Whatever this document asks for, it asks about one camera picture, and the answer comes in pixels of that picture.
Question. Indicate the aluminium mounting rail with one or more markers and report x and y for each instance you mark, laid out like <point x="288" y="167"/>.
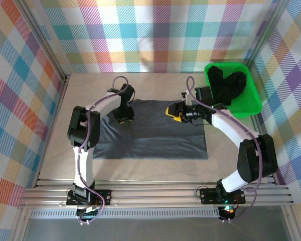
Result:
<point x="153" y="194"/>

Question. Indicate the green plastic basket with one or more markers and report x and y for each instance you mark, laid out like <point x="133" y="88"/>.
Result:
<point x="243" y="105"/>

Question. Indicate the black t-shirt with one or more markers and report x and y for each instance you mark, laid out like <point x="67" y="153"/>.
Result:
<point x="225" y="85"/>

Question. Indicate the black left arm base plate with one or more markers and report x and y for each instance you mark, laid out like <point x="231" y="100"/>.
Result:
<point x="104" y="197"/>

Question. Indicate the grey t-shirt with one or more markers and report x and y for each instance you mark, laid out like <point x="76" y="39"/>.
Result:
<point x="160" y="140"/>

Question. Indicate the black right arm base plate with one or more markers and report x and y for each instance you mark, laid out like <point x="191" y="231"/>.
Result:
<point x="208" y="195"/>

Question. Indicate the aluminium frame post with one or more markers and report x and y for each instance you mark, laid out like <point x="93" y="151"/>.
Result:
<point x="43" y="40"/>
<point x="267" y="32"/>

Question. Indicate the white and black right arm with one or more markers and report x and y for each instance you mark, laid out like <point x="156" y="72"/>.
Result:
<point x="228" y="128"/>

